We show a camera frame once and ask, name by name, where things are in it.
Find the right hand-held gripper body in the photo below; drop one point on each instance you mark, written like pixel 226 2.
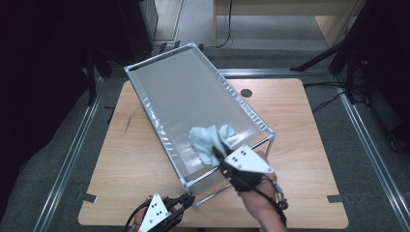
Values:
pixel 248 159

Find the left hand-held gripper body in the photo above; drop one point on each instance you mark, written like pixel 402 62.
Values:
pixel 156 211

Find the light blue cloth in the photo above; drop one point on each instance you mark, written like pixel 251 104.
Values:
pixel 204 145

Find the silver two-tier shelf rack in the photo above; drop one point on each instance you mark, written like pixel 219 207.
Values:
pixel 187 93

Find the person's left hand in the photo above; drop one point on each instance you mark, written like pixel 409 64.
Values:
pixel 138 220

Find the person's right hand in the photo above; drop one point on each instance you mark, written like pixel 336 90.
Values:
pixel 261 203

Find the round black table grommet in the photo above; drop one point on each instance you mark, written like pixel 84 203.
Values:
pixel 246 93

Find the grey tape strip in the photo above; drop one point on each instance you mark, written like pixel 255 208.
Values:
pixel 335 198
pixel 87 197

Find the dark floor tape piece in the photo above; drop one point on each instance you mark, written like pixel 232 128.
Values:
pixel 200 47
pixel 177 44
pixel 163 47

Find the black floor tape strip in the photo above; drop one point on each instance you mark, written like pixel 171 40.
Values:
pixel 111 114

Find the black tripod stand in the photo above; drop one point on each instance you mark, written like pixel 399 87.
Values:
pixel 92 80
pixel 322 56

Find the light wooden board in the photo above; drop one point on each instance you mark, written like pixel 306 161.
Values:
pixel 167 19

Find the black computer tower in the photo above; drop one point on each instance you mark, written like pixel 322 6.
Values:
pixel 138 25

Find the light wooden desk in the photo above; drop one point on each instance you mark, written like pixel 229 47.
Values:
pixel 332 29

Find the dark curtain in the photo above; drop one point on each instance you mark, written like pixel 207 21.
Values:
pixel 38 80

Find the metal floor rail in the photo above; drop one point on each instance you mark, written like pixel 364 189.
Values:
pixel 274 72
pixel 375 161
pixel 69 161

